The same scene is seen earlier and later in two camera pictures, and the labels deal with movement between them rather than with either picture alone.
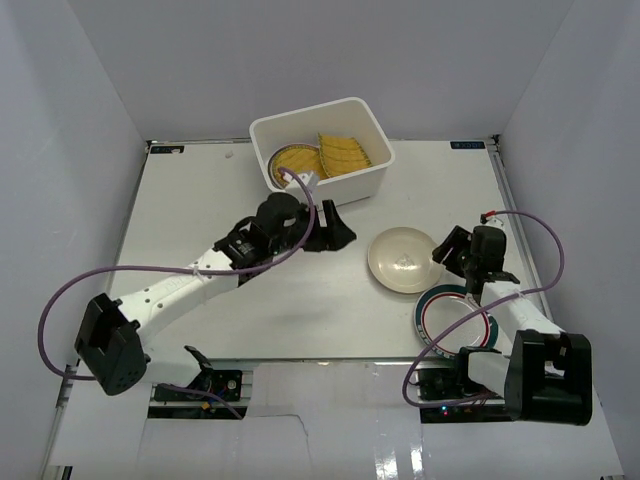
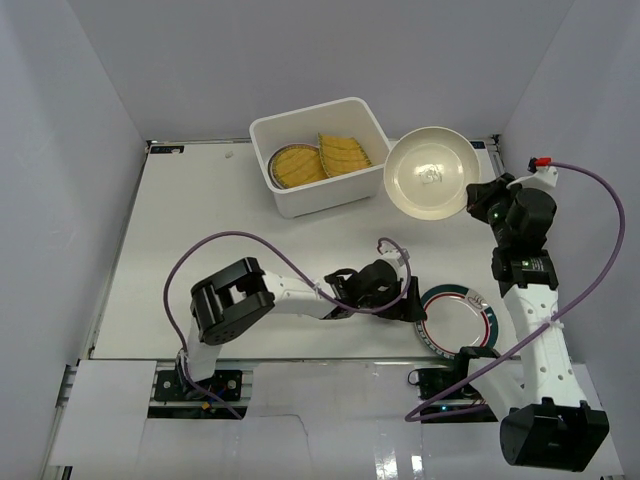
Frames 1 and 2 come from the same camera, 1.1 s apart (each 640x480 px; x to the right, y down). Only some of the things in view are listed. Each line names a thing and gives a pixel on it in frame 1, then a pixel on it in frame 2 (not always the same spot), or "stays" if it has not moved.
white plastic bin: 350,118 stays
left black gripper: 316,230 -> 413,304
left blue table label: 165,149 stays
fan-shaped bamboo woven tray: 341,155 stays
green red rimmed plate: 444,307 stays
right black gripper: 458,237 -> 479,196
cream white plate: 401,260 -> 427,170
